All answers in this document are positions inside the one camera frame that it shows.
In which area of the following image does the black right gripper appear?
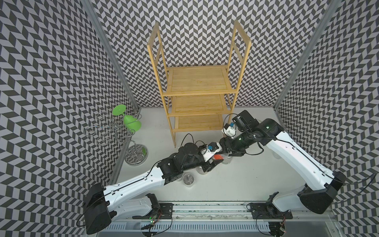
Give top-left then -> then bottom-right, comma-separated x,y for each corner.
217,129 -> 254,156

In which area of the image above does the red tomato seed container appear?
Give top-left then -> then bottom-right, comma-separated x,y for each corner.
213,154 -> 233,165

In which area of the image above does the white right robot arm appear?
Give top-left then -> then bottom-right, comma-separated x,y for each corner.
220,116 -> 346,214

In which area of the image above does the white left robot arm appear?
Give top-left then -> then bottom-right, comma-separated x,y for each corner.
83,142 -> 222,235

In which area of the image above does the sunflower seed container yellow label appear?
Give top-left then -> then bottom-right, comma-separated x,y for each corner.
196,166 -> 208,175

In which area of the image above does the small purple seed jar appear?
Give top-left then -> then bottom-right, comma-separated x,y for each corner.
183,173 -> 195,188

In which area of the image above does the wooden three-tier shelf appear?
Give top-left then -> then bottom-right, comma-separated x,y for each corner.
147,20 -> 252,141

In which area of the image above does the green plastic wine glass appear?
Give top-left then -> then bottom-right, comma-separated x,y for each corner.
112,104 -> 142,132

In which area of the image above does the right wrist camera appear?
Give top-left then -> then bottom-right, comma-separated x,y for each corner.
222,114 -> 259,138

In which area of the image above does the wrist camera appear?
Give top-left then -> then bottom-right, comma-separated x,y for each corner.
200,142 -> 222,162
222,114 -> 259,138

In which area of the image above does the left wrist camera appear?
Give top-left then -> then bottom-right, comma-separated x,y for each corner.
200,142 -> 222,162

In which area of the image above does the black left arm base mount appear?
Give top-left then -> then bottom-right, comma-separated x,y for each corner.
132,194 -> 174,220

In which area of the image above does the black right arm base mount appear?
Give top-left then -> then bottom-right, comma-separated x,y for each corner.
246,192 -> 293,220

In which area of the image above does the chrome wire glass rack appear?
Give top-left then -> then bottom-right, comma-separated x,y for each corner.
84,112 -> 148,166

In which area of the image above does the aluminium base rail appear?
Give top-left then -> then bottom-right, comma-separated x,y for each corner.
88,200 -> 344,237

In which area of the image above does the right aluminium corner post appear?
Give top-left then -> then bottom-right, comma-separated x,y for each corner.
273,0 -> 342,111

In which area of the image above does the aluminium corner post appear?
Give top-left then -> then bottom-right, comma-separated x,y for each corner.
273,0 -> 342,111
81,0 -> 140,111

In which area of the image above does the left aluminium corner post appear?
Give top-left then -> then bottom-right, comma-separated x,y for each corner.
81,0 -> 140,111

